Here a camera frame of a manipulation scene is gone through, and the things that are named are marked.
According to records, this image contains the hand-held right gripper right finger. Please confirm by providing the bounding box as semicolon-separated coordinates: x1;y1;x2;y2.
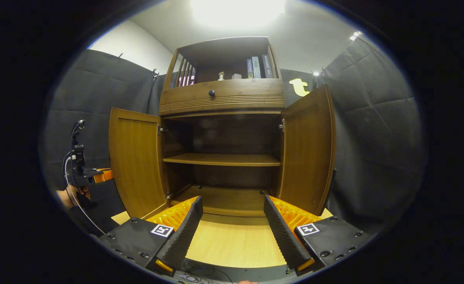
264;194;374;275

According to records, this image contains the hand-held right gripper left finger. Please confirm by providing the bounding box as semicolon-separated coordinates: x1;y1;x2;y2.
98;196;204;276

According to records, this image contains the wooden shoe cabinet door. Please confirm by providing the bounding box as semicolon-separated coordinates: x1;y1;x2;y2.
109;108;169;219
278;84;337;216

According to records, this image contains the wooden double-door shoe cabinet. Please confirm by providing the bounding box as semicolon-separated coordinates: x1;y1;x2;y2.
109;36;336;219

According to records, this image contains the wooden cabinet drawer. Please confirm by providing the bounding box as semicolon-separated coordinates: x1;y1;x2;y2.
159;78;286;116

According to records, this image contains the black backdrop cloth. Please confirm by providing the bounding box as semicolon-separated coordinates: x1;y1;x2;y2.
39;37;428;237

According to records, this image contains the large ceiling light panel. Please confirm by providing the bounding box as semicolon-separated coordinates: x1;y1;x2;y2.
191;0;286;28

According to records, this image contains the white cable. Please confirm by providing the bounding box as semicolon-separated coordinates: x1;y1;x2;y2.
64;152;107;236

